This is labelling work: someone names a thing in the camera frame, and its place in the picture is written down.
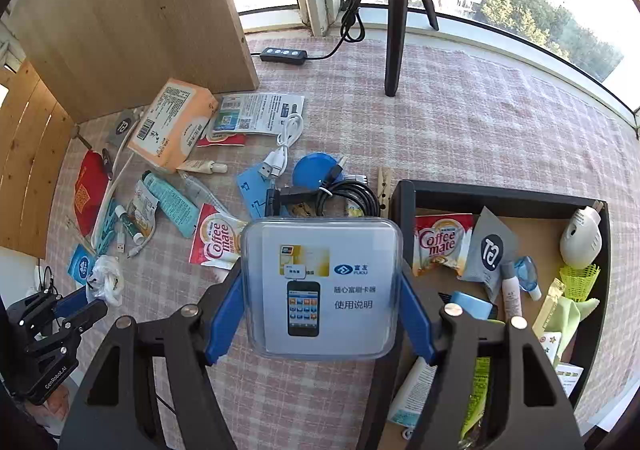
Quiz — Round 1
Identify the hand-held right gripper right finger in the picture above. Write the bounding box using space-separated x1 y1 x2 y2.
397 262 586 450

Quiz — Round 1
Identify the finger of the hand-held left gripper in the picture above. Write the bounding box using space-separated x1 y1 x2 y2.
6 287 92 328
27 300 109 356

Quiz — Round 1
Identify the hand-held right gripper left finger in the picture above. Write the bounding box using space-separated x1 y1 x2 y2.
59 257 248 450

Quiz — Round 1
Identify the green tube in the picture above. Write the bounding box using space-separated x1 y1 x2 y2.
460 355 493 438

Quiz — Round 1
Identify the clear plastic case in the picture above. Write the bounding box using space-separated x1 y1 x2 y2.
240 217 405 362

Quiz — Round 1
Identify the black tray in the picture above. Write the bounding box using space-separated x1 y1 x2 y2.
387 179 612 441

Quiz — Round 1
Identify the blue tissue pack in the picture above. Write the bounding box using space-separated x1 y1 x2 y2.
67 244 98 287

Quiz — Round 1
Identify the crumpled clear plastic bag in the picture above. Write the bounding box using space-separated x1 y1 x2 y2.
86 255 123 307

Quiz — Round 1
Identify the light blue bottle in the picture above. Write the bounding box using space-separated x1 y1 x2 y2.
447 292 493 321

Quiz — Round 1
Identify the white tube blue print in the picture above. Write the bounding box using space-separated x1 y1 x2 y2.
387 357 441 431

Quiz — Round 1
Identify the red white creamer sachet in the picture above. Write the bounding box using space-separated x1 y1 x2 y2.
189 202 248 271
412 212 475 278

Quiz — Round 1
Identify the green white lip balm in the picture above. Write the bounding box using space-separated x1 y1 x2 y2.
115 206 138 238

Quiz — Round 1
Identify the beige foundation tube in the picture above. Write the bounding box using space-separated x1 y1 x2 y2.
500 260 523 321

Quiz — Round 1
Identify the grey sachet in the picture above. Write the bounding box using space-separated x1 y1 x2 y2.
109 112 141 138
457 206 516 303

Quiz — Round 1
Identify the red envelope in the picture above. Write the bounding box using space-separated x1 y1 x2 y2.
74 150 110 231

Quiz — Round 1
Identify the small creamer sachet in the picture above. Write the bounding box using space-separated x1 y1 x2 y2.
127 180 161 238

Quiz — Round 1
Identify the teal cream tube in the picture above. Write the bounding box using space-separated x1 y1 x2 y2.
141 171 201 238

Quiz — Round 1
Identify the blue paper packet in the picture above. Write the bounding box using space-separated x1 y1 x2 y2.
236 160 281 221

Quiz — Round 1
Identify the small clear tube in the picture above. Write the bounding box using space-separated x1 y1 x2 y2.
177 170 221 211

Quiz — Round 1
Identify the long yellow star packet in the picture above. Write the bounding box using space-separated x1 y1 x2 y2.
531 277 566 338

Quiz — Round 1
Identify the wooden clothespin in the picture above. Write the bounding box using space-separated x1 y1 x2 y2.
376 166 393 218

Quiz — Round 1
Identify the wooden slat panel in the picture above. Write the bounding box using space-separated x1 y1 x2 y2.
0 57 76 261

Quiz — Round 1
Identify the small beige tube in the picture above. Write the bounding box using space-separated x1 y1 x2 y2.
176 160 228 175

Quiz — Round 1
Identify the light green cloth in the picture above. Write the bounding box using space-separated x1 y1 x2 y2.
547 297 603 363

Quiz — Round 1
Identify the yellow-green shuttlecock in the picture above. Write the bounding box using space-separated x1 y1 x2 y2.
557 262 601 303

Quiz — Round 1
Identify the blue round lid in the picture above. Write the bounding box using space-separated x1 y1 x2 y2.
291 152 346 191

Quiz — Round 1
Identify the flat red sachet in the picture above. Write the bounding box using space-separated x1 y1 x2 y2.
196 132 247 148

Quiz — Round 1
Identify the white plug-in device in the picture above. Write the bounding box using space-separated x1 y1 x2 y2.
559 200 606 271

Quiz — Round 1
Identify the orange tissue pack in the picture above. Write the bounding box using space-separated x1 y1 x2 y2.
127 78 219 174

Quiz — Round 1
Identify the blue-green printed leaflet packet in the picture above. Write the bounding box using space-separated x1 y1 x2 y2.
206 92 306 141

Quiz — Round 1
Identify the light wooden board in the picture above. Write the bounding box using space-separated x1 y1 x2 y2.
0 0 261 126

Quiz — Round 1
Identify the thin black cable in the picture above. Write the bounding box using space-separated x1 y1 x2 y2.
35 265 58 296

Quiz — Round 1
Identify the short white USB cable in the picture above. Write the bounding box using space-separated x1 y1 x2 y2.
116 215 161 260

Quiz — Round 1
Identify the long white strap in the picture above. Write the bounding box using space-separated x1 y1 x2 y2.
90 125 136 241

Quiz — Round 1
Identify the coiled black cable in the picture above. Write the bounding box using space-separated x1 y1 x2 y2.
265 155 382 221

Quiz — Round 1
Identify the black inline cable controller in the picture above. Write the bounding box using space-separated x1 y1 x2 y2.
260 46 308 65

